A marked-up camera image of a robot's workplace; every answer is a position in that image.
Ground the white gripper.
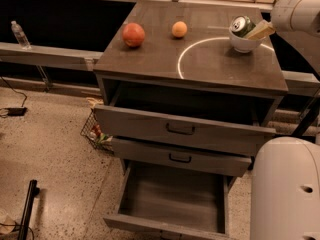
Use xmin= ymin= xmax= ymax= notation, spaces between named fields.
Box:
xmin=245 ymin=0 xmax=309 ymax=40

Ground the green soda can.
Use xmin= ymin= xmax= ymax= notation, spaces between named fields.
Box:
xmin=230 ymin=15 xmax=256 ymax=38

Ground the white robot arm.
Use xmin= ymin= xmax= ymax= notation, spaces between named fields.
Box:
xmin=250 ymin=137 xmax=320 ymax=240

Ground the white ceramic bowl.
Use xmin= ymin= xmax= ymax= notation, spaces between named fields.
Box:
xmin=229 ymin=31 xmax=264 ymax=53

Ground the orange fruit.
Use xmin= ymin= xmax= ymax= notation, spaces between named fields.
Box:
xmin=171 ymin=21 xmax=188 ymax=38

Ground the black table leg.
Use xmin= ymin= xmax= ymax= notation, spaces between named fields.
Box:
xmin=291 ymin=98 xmax=320 ymax=138

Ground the grey wooden drawer cabinet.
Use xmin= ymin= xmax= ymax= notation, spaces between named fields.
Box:
xmin=92 ymin=0 xmax=290 ymax=185

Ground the red apple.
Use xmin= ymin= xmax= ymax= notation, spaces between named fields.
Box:
xmin=122 ymin=23 xmax=145 ymax=48

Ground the middle grey drawer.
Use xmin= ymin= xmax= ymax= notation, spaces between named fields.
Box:
xmin=111 ymin=138 xmax=251 ymax=177

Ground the grey drawer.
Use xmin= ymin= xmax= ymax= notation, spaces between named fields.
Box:
xmin=105 ymin=161 xmax=235 ymax=240
xmin=93 ymin=83 xmax=277 ymax=158
xmin=111 ymin=138 xmax=251 ymax=177

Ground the top grey drawer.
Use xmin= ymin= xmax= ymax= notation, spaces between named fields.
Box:
xmin=93 ymin=83 xmax=277 ymax=158

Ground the bottom grey drawer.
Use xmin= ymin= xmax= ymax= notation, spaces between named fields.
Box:
xmin=105 ymin=161 xmax=235 ymax=240

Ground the clear plastic water bottle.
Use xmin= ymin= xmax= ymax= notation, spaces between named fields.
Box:
xmin=11 ymin=21 xmax=31 ymax=49

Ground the black metal bar stand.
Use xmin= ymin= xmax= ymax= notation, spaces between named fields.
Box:
xmin=17 ymin=180 xmax=40 ymax=240

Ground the grey metal shelf rail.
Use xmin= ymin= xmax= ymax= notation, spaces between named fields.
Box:
xmin=0 ymin=42 xmax=102 ymax=71

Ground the wire basket with items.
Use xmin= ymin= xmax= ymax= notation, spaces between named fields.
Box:
xmin=80 ymin=112 xmax=113 ymax=153

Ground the black power adapter with cable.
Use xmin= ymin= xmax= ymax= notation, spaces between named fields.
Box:
xmin=0 ymin=78 xmax=28 ymax=118

